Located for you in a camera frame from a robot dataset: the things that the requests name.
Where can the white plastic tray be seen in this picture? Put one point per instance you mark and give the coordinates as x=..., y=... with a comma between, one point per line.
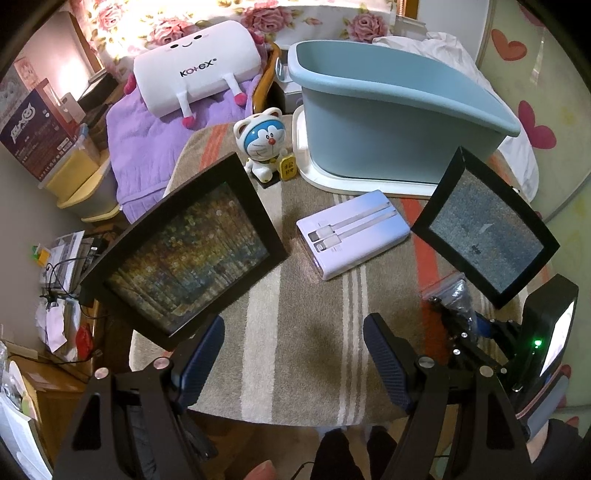
x=314, y=173

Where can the dark purple box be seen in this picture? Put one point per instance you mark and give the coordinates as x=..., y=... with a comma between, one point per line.
x=32, y=134

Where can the rose print blanket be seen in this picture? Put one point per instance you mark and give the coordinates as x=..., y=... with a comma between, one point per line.
x=152, y=23

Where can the grey bin yellow lid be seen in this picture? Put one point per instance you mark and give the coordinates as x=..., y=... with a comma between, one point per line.
x=92, y=203

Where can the blue white cat figurine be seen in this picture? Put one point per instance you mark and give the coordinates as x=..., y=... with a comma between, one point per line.
x=265, y=138

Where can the white plush pillow with face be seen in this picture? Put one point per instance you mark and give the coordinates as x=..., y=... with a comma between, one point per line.
x=198, y=69

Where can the black frame autumn picture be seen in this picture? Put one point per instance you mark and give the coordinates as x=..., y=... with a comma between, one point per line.
x=184, y=258

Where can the clear box yellow contents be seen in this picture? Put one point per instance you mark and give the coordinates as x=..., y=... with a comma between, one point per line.
x=74, y=170

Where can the zip bag of black parts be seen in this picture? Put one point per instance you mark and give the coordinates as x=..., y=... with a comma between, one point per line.
x=455, y=288

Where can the black box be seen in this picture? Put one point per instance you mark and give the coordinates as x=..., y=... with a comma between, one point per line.
x=97, y=92

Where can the heart print sliding door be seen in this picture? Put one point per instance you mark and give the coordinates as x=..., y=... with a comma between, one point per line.
x=554, y=69

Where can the person's leg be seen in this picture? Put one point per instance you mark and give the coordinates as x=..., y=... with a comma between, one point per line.
x=382, y=454
x=334, y=457

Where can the blue plastic basin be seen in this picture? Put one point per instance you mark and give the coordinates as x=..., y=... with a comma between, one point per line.
x=392, y=134

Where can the white power bank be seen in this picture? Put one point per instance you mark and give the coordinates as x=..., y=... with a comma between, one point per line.
x=355, y=230

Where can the person's right leg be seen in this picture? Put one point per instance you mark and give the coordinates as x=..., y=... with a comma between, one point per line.
x=382, y=454

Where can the black frame blue picture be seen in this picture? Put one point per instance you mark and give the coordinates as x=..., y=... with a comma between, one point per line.
x=485, y=230

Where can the pink cartoon box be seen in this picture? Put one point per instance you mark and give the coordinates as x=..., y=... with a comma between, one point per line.
x=18, y=87

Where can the striped cloth covered desktop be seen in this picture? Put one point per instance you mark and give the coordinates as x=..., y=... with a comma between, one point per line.
x=300, y=332

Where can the person's left hand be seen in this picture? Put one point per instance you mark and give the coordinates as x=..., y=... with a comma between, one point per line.
x=261, y=471

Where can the pile of papers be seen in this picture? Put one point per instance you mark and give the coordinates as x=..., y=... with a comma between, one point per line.
x=60, y=251

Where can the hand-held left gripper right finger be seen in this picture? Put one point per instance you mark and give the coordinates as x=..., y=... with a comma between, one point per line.
x=383, y=355

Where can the person's left leg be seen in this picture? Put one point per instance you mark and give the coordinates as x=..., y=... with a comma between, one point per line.
x=334, y=457

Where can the small white device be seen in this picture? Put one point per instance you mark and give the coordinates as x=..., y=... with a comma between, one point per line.
x=73, y=108

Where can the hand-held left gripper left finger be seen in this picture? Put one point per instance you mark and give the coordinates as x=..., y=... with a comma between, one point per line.
x=203, y=350

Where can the purple blanket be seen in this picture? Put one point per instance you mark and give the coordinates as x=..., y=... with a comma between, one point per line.
x=143, y=138

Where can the small red object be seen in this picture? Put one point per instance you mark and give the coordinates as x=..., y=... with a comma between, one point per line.
x=85, y=341

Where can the wooden cabinet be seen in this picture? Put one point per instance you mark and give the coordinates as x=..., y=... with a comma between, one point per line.
x=60, y=397

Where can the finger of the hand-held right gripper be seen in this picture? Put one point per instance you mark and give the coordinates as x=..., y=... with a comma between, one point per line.
x=482, y=325
x=450, y=325

